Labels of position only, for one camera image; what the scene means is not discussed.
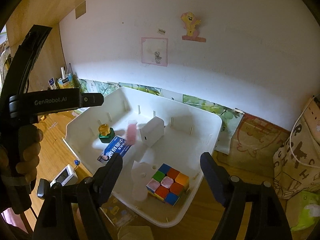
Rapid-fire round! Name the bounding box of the wooden bookshelf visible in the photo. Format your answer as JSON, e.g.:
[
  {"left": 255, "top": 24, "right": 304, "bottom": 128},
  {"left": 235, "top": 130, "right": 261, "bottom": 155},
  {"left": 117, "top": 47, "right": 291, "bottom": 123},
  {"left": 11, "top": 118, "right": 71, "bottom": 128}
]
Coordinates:
[{"left": 0, "top": 0, "right": 121, "bottom": 93}]

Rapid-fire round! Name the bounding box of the pony wall sticker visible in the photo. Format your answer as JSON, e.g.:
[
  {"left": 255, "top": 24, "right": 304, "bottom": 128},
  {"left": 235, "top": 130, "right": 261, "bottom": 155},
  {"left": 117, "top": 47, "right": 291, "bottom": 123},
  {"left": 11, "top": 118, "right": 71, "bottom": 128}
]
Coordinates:
[{"left": 181, "top": 12, "right": 206, "bottom": 43}]

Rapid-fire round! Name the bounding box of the colourful rubik's cube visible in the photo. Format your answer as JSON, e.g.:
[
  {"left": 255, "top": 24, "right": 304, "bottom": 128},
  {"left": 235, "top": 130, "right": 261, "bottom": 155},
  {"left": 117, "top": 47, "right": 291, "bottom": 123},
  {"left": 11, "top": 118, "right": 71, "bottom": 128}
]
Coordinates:
[{"left": 146, "top": 163, "right": 190, "bottom": 206}]

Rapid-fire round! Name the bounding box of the orange juice carton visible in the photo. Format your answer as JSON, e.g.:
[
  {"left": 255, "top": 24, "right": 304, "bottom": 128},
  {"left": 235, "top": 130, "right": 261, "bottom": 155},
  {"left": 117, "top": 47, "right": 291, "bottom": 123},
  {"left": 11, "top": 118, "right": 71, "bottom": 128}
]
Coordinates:
[{"left": 57, "top": 67, "right": 75, "bottom": 89}]

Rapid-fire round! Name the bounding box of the white tube bottle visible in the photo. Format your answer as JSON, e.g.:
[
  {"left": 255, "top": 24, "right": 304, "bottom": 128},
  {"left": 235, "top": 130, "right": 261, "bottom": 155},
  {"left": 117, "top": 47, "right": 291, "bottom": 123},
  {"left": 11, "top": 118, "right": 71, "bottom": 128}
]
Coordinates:
[{"left": 48, "top": 77, "right": 57, "bottom": 90}]

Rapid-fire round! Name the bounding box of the green tissue pack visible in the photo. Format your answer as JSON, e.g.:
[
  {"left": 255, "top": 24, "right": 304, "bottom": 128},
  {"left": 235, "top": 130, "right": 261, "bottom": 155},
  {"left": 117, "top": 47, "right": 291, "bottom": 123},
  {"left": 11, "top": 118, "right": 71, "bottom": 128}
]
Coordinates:
[{"left": 286, "top": 191, "right": 319, "bottom": 231}]

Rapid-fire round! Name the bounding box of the black power adapter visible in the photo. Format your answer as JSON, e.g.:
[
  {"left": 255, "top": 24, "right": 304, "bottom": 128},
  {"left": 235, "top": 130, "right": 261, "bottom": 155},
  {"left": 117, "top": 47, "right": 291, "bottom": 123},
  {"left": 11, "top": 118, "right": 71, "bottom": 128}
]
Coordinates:
[{"left": 37, "top": 178, "right": 50, "bottom": 200}]

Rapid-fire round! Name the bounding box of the person's left hand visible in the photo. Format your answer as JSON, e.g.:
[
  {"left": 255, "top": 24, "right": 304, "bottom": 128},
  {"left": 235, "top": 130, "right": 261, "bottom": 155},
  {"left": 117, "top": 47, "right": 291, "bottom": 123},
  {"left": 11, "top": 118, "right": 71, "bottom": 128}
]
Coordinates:
[{"left": 1, "top": 125, "right": 43, "bottom": 183}]

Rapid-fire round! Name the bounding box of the blue white card box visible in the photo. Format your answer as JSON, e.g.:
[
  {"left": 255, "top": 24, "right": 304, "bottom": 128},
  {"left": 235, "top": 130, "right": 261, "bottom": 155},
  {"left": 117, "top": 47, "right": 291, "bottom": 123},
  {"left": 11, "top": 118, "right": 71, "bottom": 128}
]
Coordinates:
[{"left": 97, "top": 135, "right": 131, "bottom": 164}]

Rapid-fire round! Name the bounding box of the pink hair comb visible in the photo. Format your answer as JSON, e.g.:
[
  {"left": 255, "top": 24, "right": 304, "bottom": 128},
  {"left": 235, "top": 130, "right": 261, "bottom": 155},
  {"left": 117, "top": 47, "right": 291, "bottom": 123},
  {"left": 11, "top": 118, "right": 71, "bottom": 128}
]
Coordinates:
[{"left": 126, "top": 120, "right": 137, "bottom": 145}]

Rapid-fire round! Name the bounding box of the white plastic storage bin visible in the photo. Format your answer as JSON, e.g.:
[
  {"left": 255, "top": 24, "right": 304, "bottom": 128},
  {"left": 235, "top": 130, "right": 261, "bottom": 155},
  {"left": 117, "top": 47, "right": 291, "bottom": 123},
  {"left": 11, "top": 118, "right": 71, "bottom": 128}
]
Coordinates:
[{"left": 65, "top": 87, "right": 222, "bottom": 228}]

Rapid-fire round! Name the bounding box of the letter-printed canvas bag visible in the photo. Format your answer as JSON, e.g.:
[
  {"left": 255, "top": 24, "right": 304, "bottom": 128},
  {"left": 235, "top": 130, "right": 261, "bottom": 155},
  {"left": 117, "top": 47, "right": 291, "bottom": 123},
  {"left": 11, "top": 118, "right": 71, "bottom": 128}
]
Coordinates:
[{"left": 273, "top": 97, "right": 319, "bottom": 199}]

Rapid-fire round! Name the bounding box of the white handheld game console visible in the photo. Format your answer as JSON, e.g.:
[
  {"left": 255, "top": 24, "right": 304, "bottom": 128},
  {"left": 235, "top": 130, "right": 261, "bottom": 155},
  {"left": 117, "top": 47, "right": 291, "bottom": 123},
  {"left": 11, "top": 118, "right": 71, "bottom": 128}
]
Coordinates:
[{"left": 50, "top": 164, "right": 78, "bottom": 186}]

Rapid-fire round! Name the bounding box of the brown cardboard picture board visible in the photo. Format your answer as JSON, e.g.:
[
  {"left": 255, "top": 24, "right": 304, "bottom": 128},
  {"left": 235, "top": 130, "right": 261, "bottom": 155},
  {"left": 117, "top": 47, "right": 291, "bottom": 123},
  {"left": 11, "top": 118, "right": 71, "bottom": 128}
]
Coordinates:
[{"left": 217, "top": 113, "right": 289, "bottom": 178}]

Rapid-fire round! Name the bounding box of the clear plastic sticker box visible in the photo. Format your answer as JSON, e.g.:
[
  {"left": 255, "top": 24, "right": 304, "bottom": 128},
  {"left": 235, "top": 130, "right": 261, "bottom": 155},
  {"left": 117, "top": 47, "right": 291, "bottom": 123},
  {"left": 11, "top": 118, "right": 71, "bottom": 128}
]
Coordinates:
[{"left": 100, "top": 195, "right": 137, "bottom": 229}]

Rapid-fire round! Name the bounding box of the white scoop-shaped piece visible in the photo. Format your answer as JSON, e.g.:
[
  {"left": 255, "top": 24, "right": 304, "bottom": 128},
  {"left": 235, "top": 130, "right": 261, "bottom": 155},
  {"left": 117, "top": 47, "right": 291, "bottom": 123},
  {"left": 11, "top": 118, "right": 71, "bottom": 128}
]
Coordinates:
[{"left": 131, "top": 161, "right": 156, "bottom": 202}]

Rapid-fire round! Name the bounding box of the white charger block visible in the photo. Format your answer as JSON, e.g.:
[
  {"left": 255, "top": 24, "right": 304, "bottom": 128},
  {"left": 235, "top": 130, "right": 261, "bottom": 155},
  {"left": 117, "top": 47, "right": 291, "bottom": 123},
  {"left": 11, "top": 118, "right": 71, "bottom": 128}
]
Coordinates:
[{"left": 140, "top": 116, "right": 164, "bottom": 147}]

